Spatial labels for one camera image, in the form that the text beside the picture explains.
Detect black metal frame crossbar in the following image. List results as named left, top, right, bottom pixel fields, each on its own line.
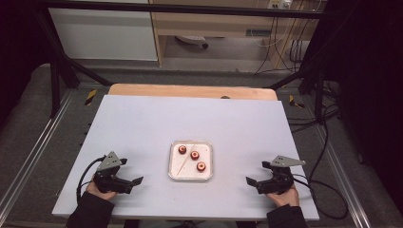
left=40, top=0, right=328, bottom=20

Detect bundle of hanging cables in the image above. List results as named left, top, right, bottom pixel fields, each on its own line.
left=254, top=12, right=316, bottom=76

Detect black floor cables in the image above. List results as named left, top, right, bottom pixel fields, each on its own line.
left=286, top=80, right=342, bottom=135

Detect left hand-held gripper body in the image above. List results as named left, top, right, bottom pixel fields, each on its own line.
left=92, top=151, right=134, bottom=195

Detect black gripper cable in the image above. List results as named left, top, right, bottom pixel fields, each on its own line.
left=292, top=172, right=350, bottom=220
left=76, top=154, right=107, bottom=204

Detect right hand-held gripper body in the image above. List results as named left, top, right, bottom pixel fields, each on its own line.
left=255, top=154, right=307, bottom=196

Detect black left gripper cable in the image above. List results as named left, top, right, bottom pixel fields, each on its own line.
left=76, top=154, right=107, bottom=204

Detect white chair leg with castor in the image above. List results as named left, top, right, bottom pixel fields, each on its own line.
left=175, top=34, right=210, bottom=49

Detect black metal frame leg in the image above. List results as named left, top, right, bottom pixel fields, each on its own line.
left=33, top=9, right=114, bottom=119
left=268, top=61, right=328, bottom=125

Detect white cabinet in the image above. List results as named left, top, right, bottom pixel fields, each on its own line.
left=48, top=7, right=159, bottom=62

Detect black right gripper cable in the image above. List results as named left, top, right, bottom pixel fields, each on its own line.
left=292, top=172, right=350, bottom=220

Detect yellow black floor tape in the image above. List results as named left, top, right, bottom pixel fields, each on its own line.
left=288, top=94, right=306, bottom=109
left=84, top=88, right=98, bottom=106

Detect aluminium floor rail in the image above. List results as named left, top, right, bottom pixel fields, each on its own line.
left=311, top=123, right=373, bottom=228
left=0, top=89, right=76, bottom=211

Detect wooden table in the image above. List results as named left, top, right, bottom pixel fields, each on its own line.
left=107, top=83, right=279, bottom=102

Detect white square tray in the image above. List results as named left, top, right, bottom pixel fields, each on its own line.
left=167, top=139, right=214, bottom=182

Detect thin wooden skewer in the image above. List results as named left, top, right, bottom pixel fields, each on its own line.
left=176, top=144, right=196, bottom=177

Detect light wooden desk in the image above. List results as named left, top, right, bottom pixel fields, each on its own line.
left=147, top=0, right=328, bottom=69

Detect black curtain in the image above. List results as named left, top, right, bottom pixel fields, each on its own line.
left=0, top=0, right=49, bottom=127
left=300, top=0, right=403, bottom=217

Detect person's right hand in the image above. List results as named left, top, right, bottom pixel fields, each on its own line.
left=265, top=182, right=300, bottom=208

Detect person's left hand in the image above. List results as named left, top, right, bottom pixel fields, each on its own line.
left=85, top=180, right=119, bottom=201

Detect white wall socket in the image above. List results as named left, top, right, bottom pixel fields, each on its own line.
left=267, top=0, right=293, bottom=10

